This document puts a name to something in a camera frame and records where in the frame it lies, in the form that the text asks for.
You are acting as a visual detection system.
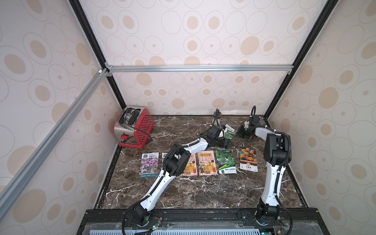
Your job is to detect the red polka-dot toaster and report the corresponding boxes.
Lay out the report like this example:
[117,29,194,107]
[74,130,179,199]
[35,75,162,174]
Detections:
[114,106,154,149]

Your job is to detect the orange marigold seed packet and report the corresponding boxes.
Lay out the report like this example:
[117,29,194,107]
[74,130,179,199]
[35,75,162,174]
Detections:
[240,147,258,172]

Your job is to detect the pink sunflower shop seed packet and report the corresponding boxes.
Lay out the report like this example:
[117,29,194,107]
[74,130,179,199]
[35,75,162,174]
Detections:
[182,155,198,176]

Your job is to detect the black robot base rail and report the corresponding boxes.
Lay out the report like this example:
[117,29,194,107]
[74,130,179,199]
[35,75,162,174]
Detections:
[77,208,329,235]

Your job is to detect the green gourd seed packet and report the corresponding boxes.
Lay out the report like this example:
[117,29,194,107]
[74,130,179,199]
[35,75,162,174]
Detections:
[215,150,237,174]

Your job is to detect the left aluminium frame bar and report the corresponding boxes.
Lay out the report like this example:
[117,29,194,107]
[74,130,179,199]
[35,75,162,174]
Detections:
[1,68,109,220]

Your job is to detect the green vegetable seed packet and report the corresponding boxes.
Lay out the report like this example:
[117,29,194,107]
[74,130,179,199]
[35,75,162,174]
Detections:
[223,124,238,140]

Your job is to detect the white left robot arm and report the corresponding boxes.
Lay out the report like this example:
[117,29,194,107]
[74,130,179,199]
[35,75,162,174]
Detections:
[124,125,225,226]

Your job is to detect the horizontal aluminium frame bar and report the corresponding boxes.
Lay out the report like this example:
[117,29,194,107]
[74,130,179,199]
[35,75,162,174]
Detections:
[108,64,294,73]

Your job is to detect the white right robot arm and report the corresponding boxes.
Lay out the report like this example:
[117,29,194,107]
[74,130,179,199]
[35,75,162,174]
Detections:
[238,115,291,220]

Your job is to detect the small glass bottle black cap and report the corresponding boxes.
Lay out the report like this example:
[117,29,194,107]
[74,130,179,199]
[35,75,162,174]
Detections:
[212,108,222,126]

